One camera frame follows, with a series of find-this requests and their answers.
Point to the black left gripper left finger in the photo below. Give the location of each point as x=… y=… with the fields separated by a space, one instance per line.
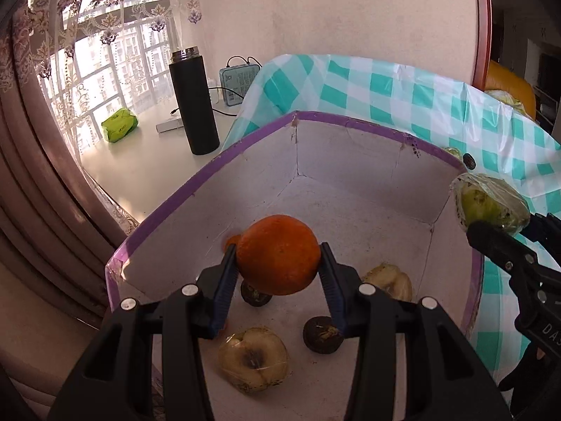
x=112 y=380

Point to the black thermos bottle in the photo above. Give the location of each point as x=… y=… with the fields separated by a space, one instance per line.
x=193 y=99

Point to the green apple half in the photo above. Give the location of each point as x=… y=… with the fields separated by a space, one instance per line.
x=479 y=197

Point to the floral lace curtain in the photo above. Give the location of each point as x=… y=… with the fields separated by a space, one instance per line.
x=91 y=53

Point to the orange tangerine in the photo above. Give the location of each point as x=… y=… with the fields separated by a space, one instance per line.
x=233 y=240
x=278 y=255

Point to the brown drape curtain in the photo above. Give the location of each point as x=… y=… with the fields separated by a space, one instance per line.
x=56 y=235

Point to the white power bank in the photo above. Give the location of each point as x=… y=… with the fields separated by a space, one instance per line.
x=170 y=124

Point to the wrapped green fruit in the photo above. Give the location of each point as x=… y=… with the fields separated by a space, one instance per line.
x=454 y=152

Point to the brown apple half in box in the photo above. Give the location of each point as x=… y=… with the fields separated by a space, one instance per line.
x=254 y=360

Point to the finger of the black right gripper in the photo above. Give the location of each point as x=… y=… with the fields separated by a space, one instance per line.
x=500 y=248
x=546 y=230

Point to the red brown door frame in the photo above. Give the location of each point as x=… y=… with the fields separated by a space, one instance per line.
x=484 y=43

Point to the dark mangosteen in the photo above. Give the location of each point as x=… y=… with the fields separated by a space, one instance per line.
x=253 y=296
x=321 y=336

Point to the teal white checkered tablecloth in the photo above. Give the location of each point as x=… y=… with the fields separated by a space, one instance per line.
x=505 y=143

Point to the purple white cardboard box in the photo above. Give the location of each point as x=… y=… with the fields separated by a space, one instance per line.
x=374 y=194

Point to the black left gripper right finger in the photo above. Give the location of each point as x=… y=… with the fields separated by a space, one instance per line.
x=444 y=377

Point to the yellow leather chair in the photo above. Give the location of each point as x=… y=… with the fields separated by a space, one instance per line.
x=501 y=78

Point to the teal small radio box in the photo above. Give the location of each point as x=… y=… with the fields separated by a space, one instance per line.
x=235 y=81

